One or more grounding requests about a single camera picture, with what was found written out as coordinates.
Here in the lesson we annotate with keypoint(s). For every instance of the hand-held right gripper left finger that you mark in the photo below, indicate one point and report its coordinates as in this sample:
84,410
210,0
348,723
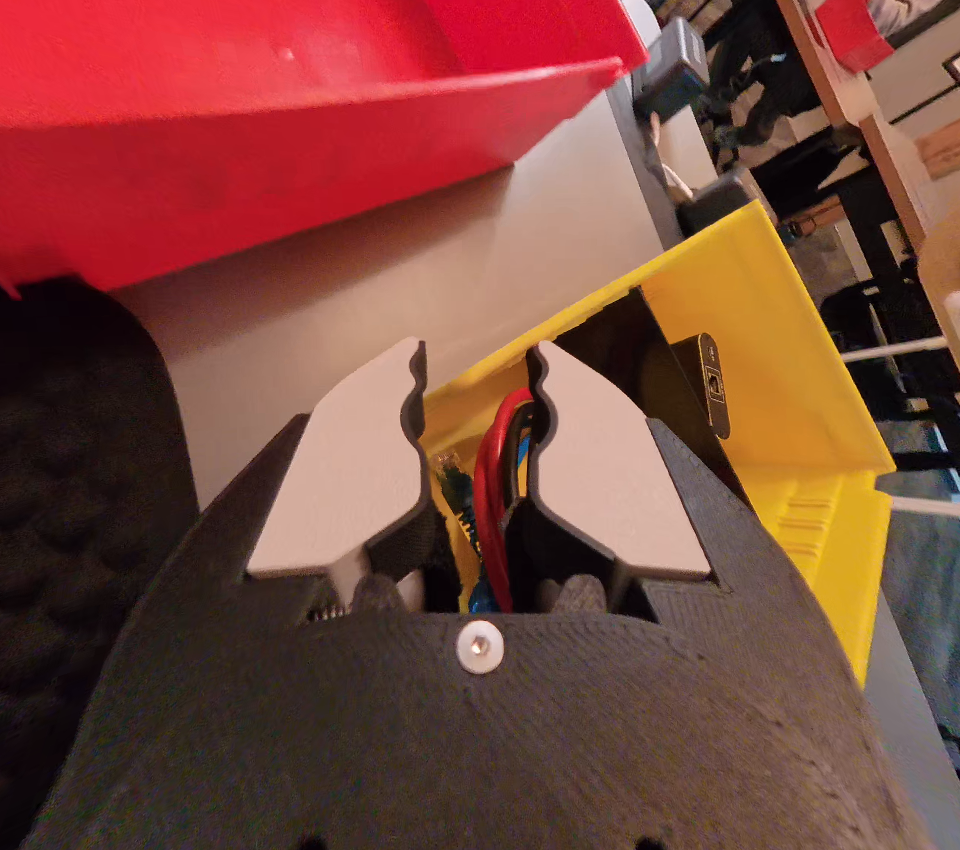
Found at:
345,475

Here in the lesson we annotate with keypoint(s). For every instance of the black chair armrest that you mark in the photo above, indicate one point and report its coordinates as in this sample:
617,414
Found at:
75,452

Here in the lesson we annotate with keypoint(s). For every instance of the small red plastic bin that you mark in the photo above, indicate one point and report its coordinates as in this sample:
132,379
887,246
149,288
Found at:
851,24

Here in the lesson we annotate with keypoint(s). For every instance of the yellow plastic bin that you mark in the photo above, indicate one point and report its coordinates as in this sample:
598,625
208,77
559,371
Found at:
787,355

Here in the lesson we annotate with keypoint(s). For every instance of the black box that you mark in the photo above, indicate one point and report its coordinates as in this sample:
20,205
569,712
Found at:
637,355

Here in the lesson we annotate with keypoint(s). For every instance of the dark grey power box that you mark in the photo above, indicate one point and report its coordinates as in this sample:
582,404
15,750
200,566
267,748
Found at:
720,204

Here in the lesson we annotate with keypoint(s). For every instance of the black ethernet switch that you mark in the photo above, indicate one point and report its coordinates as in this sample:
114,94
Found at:
712,407

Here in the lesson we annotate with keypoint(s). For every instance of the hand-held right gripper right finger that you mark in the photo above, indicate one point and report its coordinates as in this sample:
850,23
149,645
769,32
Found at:
615,482

